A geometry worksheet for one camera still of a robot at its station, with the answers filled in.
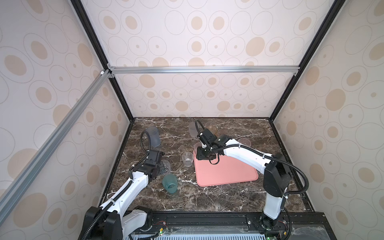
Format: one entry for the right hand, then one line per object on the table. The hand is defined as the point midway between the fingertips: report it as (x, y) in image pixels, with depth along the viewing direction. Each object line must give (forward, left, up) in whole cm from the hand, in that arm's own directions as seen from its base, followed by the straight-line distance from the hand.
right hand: (198, 156), depth 86 cm
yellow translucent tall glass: (+31, -11, -9) cm, 34 cm away
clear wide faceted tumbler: (-3, +20, -9) cm, 22 cm away
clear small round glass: (+4, +7, -9) cm, 12 cm away
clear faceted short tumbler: (+19, -34, -11) cm, 40 cm away
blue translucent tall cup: (+17, +29, -3) cm, 33 cm away
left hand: (-4, +20, -3) cm, 21 cm away
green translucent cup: (-11, +17, -9) cm, 22 cm away
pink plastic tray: (-3, -18, -12) cm, 22 cm away
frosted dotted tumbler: (+26, +4, -4) cm, 27 cm away
